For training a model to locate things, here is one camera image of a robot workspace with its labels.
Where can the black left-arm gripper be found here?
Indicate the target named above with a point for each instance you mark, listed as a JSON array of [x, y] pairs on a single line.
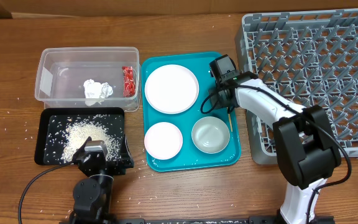
[[119, 168]]

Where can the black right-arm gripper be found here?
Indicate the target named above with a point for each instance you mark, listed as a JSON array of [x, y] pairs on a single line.
[[217, 101]]

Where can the wooden chopstick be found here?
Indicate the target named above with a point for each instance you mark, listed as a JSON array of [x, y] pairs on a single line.
[[230, 121]]

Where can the rice pile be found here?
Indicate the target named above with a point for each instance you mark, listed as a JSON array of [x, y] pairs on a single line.
[[76, 134]]

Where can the grey bowl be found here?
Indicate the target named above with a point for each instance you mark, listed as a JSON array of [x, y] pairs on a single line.
[[210, 135]]

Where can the white tissue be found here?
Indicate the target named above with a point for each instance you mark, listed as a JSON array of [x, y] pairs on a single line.
[[96, 92]]

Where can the small pink plate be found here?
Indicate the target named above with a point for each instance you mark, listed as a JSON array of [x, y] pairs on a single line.
[[163, 141]]

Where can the red snack wrapper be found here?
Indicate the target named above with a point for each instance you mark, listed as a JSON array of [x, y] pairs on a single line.
[[129, 82]]

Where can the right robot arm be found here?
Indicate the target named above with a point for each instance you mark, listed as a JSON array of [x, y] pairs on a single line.
[[306, 150]]

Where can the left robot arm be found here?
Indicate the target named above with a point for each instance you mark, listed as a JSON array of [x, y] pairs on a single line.
[[92, 195]]

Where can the black tray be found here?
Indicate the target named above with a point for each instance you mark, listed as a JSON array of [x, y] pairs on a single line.
[[54, 121]]

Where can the large white plate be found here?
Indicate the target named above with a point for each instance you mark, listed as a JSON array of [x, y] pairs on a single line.
[[171, 89]]

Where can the teal serving tray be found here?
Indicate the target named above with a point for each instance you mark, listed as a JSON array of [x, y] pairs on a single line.
[[189, 156]]

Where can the clear plastic bin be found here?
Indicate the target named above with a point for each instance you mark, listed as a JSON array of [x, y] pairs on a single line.
[[62, 72]]

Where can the grey dish rack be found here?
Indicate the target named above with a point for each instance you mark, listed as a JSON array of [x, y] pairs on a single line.
[[309, 57]]

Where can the black front rail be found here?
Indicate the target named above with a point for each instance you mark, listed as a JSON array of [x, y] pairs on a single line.
[[249, 220]]

